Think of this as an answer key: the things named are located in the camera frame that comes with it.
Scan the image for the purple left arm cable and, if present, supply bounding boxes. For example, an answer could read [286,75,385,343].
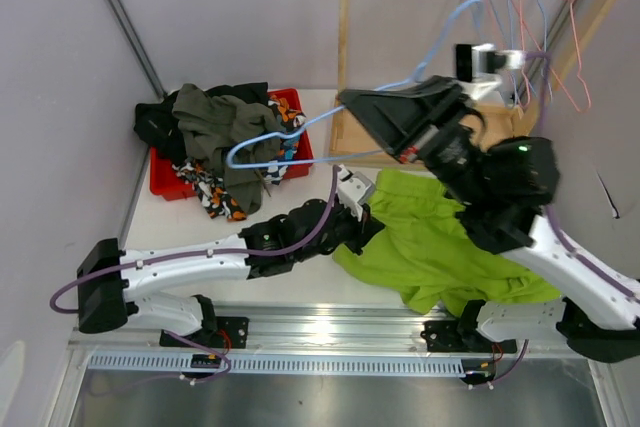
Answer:
[48,164,346,396]

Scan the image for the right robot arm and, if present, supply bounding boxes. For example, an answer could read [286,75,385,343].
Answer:
[337,74,639,364]

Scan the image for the black shorts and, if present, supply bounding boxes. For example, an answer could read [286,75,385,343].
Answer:
[133,82,269,164]

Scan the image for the wooden clothes rack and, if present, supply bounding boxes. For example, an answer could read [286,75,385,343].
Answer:
[327,0,640,171]

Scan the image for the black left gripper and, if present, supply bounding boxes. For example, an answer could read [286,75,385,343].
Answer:
[294,197,384,263]

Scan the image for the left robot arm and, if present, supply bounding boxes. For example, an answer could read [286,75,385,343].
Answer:
[77,199,384,347]

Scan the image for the dark grey shorts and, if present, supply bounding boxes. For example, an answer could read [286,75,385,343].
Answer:
[172,83,285,214]

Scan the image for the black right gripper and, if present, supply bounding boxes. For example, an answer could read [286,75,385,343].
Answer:
[334,76,489,206]

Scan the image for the lime green shorts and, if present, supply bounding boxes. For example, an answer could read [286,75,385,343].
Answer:
[333,169,561,316]

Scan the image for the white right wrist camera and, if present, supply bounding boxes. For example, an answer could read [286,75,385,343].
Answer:
[454,43,527,102]

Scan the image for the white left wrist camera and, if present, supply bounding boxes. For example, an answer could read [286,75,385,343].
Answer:
[337,164,375,221]

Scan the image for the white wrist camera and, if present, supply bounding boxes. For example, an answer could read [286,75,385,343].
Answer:
[337,164,375,221]
[454,43,527,102]

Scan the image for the slotted cable duct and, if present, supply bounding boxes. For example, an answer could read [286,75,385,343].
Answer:
[88,351,465,378]

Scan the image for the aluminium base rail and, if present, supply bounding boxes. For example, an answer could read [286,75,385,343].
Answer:
[68,303,579,360]

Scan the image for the orange camouflage shorts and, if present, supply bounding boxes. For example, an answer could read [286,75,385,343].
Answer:
[174,98,306,221]

